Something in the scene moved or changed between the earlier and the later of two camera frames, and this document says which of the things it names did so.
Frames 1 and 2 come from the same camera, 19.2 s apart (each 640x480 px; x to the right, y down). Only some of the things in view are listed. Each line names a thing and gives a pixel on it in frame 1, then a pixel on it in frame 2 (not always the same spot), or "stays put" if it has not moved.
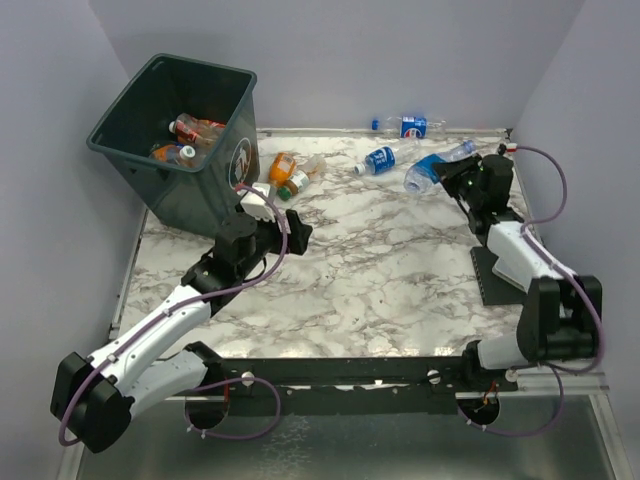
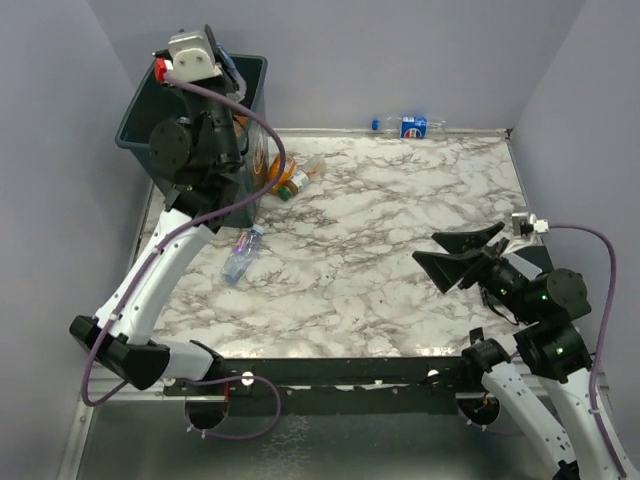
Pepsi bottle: x=408 y=127 stays put
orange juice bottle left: x=281 y=168 stays put
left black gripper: x=297 y=239 → x=222 y=80
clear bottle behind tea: x=314 y=165 stays put
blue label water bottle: x=383 y=160 → x=231 y=65
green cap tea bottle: x=297 y=182 stays put
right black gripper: x=449 y=173 → x=467 y=240
